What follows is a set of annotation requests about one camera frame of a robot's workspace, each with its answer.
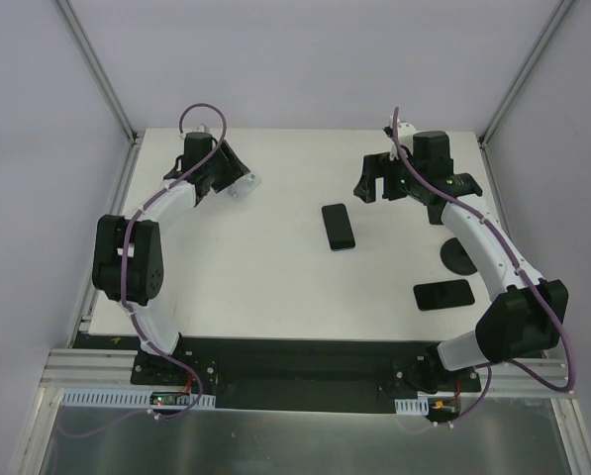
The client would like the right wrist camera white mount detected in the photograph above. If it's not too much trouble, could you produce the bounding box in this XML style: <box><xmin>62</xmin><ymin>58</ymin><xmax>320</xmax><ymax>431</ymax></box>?
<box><xmin>384</xmin><ymin>116</ymin><xmax>417</xmax><ymax>143</ymax></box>

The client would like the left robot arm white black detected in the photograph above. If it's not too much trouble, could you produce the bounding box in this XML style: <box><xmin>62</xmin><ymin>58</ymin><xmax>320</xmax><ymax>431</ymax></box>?
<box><xmin>92</xmin><ymin>132</ymin><xmax>250</xmax><ymax>385</ymax></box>

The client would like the right white cable duct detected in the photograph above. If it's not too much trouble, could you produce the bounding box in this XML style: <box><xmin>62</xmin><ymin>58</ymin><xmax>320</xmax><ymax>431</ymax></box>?
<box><xmin>394</xmin><ymin>396</ymin><xmax>430</xmax><ymax>417</ymax></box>

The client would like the left white cable duct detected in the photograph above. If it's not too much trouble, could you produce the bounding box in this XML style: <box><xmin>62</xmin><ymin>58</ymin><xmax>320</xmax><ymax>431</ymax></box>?
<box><xmin>61</xmin><ymin>389</ymin><xmax>216</xmax><ymax>411</ymax></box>

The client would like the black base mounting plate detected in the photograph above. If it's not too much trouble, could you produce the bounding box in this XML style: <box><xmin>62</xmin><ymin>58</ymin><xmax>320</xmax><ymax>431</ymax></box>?
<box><xmin>74</xmin><ymin>334</ymin><xmax>483</xmax><ymax>417</ymax></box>

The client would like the white folding phone stand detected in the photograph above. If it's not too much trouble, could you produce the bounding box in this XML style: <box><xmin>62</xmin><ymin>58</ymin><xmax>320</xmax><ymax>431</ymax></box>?
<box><xmin>227</xmin><ymin>172</ymin><xmax>261</xmax><ymax>201</ymax></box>

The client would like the white cable duct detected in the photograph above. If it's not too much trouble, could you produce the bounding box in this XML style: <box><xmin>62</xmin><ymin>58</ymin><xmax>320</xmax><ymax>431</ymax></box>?
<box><xmin>61</xmin><ymin>389</ymin><xmax>216</xmax><ymax>411</ymax></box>
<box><xmin>394</xmin><ymin>396</ymin><xmax>430</xmax><ymax>417</ymax></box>

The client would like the left aluminium frame post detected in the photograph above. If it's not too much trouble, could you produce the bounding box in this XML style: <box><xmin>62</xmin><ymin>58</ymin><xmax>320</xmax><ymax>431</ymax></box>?
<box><xmin>51</xmin><ymin>0</ymin><xmax>140</xmax><ymax>144</ymax></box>

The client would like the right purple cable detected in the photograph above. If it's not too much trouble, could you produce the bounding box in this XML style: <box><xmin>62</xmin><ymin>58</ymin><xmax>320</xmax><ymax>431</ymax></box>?
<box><xmin>391</xmin><ymin>106</ymin><xmax>576</xmax><ymax>435</ymax></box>

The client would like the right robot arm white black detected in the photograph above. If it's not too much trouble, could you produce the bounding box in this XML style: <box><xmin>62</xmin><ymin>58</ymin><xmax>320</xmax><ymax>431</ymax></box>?
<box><xmin>353</xmin><ymin>123</ymin><xmax>576</xmax><ymax>394</ymax></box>

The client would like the black round base phone holder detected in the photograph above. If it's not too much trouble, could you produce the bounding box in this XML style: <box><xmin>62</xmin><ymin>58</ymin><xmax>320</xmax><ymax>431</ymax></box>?
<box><xmin>440</xmin><ymin>237</ymin><xmax>477</xmax><ymax>276</ymax></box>

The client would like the aluminium frame post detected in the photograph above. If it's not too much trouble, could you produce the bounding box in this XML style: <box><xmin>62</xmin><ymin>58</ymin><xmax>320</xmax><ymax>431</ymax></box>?
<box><xmin>51</xmin><ymin>0</ymin><xmax>140</xmax><ymax>144</ymax></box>
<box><xmin>478</xmin><ymin>0</ymin><xmax>578</xmax><ymax>149</ymax></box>

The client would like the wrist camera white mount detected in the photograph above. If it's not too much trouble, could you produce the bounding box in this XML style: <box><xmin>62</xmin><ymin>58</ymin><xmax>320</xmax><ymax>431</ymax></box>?
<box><xmin>179</xmin><ymin>123</ymin><xmax>211</xmax><ymax>140</ymax></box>
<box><xmin>384</xmin><ymin>116</ymin><xmax>417</xmax><ymax>143</ymax></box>

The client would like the black phone blue edge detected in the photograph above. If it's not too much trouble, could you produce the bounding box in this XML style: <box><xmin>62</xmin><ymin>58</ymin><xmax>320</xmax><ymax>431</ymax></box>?
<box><xmin>321</xmin><ymin>203</ymin><xmax>355</xmax><ymax>251</ymax></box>

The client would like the black phone near front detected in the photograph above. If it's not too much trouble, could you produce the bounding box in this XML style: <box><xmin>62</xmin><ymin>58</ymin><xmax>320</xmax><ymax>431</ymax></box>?
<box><xmin>413</xmin><ymin>279</ymin><xmax>475</xmax><ymax>312</ymax></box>

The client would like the right aluminium frame post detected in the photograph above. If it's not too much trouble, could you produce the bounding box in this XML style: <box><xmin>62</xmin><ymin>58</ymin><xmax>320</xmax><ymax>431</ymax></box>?
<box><xmin>478</xmin><ymin>0</ymin><xmax>578</xmax><ymax>149</ymax></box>

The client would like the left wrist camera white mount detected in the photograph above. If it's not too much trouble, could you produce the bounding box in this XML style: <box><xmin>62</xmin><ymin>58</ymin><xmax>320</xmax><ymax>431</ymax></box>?
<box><xmin>179</xmin><ymin>123</ymin><xmax>211</xmax><ymax>140</ymax></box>

